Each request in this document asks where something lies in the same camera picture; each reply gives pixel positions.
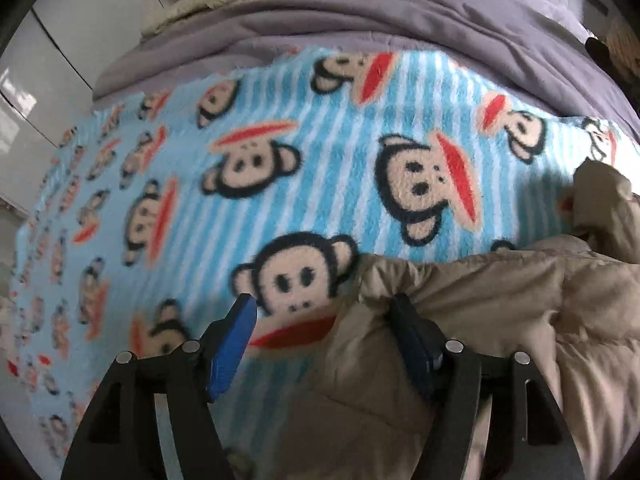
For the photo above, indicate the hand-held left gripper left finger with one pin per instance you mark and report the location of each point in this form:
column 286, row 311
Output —
column 232, row 345

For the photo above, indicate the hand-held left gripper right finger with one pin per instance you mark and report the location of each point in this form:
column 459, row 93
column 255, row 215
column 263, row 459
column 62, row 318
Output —
column 415, row 355

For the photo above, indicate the beige puffer jacket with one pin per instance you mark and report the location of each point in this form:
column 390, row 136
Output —
column 500, row 310

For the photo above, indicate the blue monkey printed blanket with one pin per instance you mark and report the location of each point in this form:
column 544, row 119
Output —
column 325, row 125

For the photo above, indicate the white wardrobe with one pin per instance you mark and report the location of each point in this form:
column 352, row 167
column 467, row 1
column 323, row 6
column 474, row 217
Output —
column 75, row 50

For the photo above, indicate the purple duvet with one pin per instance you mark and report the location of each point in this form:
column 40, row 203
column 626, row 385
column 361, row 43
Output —
column 400, row 15

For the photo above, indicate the black folded garment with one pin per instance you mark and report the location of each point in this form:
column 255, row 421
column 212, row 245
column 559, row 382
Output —
column 600, row 52

